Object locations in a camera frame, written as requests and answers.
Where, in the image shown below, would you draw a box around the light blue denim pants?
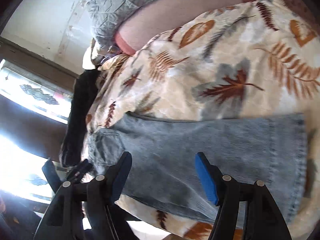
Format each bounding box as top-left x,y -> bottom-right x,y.
86,112 -> 309,227

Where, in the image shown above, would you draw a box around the black garment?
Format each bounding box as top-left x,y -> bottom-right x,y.
59,69 -> 99,167

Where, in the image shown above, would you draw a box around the dark wooden glazed door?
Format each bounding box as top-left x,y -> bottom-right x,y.
1,38 -> 76,204

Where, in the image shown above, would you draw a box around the leaf-print cream blanket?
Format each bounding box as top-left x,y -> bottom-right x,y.
84,0 -> 319,239

